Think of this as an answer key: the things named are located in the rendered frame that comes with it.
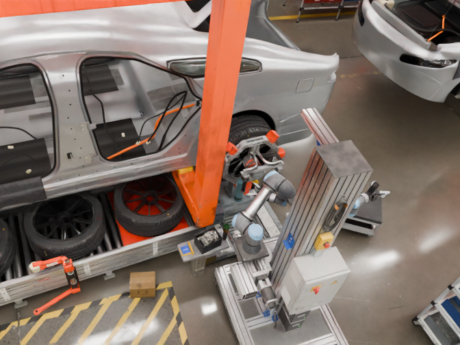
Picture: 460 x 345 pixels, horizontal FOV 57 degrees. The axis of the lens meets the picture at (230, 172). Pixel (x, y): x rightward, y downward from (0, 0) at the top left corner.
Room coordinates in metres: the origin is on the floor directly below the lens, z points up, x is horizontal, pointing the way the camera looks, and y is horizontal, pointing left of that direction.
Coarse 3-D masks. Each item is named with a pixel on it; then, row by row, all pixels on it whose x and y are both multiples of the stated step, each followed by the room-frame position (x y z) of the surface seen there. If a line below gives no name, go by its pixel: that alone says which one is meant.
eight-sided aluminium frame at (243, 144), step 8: (264, 136) 2.83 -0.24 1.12; (240, 144) 2.69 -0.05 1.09; (248, 144) 2.69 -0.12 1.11; (256, 144) 2.73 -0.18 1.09; (272, 144) 2.83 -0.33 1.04; (240, 152) 2.66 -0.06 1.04; (272, 160) 2.86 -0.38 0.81; (224, 168) 2.60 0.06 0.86; (224, 176) 2.59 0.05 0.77; (232, 176) 2.70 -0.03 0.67; (248, 176) 2.79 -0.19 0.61
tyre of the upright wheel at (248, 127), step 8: (232, 120) 2.91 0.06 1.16; (240, 120) 2.91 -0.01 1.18; (248, 120) 2.94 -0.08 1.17; (256, 120) 2.96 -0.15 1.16; (264, 120) 3.08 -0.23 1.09; (232, 128) 2.82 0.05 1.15; (240, 128) 2.82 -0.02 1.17; (248, 128) 2.83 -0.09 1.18; (256, 128) 2.85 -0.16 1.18; (264, 128) 2.90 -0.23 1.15; (232, 136) 2.74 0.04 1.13; (240, 136) 2.74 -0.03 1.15; (248, 136) 2.78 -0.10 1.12
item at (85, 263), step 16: (144, 240) 2.00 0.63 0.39; (160, 240) 2.04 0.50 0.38; (176, 240) 2.12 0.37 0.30; (96, 256) 1.77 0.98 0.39; (112, 256) 1.81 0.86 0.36; (128, 256) 1.88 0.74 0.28; (48, 272) 1.54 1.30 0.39; (64, 272) 1.60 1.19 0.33; (0, 288) 1.35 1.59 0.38; (16, 288) 1.40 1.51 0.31
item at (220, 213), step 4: (220, 204) 2.55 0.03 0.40; (216, 208) 2.49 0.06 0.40; (220, 208) 2.50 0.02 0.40; (216, 212) 2.44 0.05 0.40; (220, 212) 2.45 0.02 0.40; (224, 212) 2.47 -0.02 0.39; (216, 216) 2.41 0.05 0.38; (220, 216) 2.43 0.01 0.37; (224, 216) 2.47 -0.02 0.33; (216, 220) 2.41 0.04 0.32; (220, 220) 2.43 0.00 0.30; (216, 224) 2.41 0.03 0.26; (204, 228) 2.44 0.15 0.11; (208, 228) 2.43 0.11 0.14
